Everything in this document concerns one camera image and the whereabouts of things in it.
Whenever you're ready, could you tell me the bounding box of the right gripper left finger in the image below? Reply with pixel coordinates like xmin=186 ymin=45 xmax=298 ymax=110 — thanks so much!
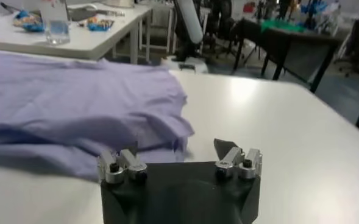
xmin=98 ymin=141 xmax=148 ymax=185

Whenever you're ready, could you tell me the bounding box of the clear unlabelled water bottle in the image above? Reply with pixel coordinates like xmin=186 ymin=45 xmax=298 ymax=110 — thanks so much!
xmin=44 ymin=0 xmax=72 ymax=46

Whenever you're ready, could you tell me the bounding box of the black table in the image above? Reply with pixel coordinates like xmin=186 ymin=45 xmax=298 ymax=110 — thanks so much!
xmin=231 ymin=17 xmax=342 ymax=94

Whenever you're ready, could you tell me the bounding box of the dark grey laptop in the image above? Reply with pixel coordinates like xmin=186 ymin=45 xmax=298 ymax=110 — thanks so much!
xmin=66 ymin=5 xmax=126 ymax=22

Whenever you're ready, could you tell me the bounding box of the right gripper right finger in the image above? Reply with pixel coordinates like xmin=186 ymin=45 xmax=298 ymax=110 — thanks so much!
xmin=213 ymin=138 xmax=263 ymax=180

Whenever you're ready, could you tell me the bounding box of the white rectangular desk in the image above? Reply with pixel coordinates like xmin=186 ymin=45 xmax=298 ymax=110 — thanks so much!
xmin=0 ymin=2 xmax=153 ymax=65

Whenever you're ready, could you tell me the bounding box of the white wheeled humanoid robot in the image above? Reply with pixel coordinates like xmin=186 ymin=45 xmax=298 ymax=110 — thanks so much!
xmin=160 ymin=0 xmax=210 ymax=74

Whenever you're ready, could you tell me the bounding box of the purple t-shirt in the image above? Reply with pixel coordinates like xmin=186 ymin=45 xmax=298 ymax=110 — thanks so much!
xmin=0 ymin=48 xmax=196 ymax=184

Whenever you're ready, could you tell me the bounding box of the blue snack packet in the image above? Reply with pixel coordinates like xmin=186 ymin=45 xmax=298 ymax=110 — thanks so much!
xmin=13 ymin=10 xmax=46 ymax=33
xmin=85 ymin=17 xmax=115 ymax=32

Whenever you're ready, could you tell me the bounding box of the green cloth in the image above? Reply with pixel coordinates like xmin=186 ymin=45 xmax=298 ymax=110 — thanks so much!
xmin=259 ymin=18 xmax=307 ymax=34

